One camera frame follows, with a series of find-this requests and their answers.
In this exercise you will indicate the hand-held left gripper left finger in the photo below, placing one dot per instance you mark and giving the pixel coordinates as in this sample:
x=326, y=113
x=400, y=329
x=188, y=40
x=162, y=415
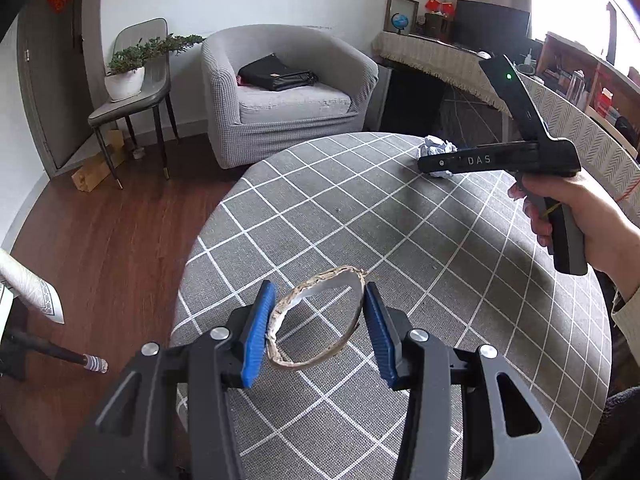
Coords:
x=257, y=335

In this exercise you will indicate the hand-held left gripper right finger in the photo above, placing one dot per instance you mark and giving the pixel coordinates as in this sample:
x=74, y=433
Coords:
x=380, y=335

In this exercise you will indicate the paper ball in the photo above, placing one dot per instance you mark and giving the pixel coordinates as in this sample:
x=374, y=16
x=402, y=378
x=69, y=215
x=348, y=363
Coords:
x=437, y=147

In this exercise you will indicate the person's right forearm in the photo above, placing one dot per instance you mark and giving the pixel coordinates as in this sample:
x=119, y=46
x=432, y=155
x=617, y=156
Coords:
x=627, y=315

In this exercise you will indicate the person's right hand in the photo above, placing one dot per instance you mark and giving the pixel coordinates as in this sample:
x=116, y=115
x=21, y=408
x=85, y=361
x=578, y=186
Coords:
x=600, y=210

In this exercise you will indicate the wooden shelf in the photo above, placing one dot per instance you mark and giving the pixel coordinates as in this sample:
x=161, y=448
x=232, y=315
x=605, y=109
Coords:
x=600, y=75

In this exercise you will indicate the black monitor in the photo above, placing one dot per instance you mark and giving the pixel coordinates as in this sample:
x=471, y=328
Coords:
x=492, y=25

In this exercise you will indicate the round table, grey checked cloth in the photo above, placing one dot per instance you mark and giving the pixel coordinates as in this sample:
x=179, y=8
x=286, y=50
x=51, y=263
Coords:
x=350, y=200

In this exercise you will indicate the brown wooden box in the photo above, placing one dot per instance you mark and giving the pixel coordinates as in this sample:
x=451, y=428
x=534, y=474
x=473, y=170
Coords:
x=439, y=25

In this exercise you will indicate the small red flags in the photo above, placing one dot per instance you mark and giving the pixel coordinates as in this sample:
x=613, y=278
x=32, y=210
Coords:
x=440, y=6

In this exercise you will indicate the small blue globe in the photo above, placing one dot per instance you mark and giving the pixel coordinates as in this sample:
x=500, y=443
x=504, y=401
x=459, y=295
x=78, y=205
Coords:
x=400, y=21

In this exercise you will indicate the dark wooden table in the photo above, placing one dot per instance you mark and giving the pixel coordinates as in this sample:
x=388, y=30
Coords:
x=50, y=350

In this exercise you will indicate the grey armchair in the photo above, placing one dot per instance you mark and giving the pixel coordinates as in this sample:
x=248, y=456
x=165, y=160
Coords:
x=295, y=110

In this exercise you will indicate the small tape roll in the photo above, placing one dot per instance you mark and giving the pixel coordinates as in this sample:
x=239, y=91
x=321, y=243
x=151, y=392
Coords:
x=138, y=153

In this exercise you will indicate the flat cardboard box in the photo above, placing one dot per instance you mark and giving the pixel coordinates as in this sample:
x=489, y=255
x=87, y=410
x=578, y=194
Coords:
x=92, y=172

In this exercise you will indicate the black leather bag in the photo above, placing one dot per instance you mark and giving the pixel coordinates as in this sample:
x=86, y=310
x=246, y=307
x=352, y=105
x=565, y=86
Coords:
x=275, y=75

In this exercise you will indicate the person's dark clothing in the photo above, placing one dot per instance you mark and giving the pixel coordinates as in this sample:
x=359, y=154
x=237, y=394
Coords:
x=607, y=420

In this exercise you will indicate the grey dining chair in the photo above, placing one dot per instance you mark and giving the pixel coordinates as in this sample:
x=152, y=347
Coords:
x=150, y=80

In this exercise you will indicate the potted plant in white pot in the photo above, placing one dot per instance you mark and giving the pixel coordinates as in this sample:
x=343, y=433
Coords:
x=125, y=82

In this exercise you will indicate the grey door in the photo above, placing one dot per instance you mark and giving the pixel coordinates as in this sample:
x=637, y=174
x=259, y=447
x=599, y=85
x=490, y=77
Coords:
x=50, y=85

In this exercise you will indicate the wooden picture frame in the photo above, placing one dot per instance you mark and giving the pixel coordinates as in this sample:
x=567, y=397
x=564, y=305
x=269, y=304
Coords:
x=410, y=5

